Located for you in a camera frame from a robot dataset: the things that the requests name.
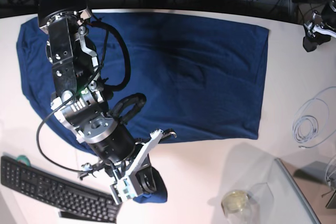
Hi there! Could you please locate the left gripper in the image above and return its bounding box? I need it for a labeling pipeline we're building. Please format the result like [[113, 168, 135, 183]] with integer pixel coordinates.
[[302, 10, 335, 52]]

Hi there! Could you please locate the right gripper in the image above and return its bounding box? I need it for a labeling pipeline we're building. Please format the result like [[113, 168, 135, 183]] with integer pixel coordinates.
[[79, 125, 177, 205]]

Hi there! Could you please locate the blue t-shirt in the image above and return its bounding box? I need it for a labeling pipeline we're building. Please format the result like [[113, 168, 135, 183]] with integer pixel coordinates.
[[16, 12, 270, 204]]

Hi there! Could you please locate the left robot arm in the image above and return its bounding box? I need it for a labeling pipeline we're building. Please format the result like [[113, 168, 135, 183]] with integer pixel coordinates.
[[302, 0, 335, 52]]

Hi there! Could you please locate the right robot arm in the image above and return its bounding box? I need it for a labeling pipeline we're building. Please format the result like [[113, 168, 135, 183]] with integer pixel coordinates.
[[38, 0, 175, 204]]

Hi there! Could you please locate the black keyboard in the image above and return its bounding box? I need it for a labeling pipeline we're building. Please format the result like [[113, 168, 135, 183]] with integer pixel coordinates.
[[1, 156, 120, 223]]

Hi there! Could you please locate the green tape roll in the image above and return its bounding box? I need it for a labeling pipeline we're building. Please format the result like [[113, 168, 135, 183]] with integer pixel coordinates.
[[16, 155, 31, 166]]

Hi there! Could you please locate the clear glass jar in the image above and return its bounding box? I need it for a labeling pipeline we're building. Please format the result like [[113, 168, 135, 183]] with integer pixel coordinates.
[[221, 183, 274, 223]]

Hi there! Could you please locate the grey metal stand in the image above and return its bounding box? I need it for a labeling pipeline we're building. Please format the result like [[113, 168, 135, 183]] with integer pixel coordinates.
[[294, 161, 335, 209]]

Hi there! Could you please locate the coiled light blue cable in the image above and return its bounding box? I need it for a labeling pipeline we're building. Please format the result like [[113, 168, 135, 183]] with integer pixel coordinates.
[[291, 86, 336, 149]]

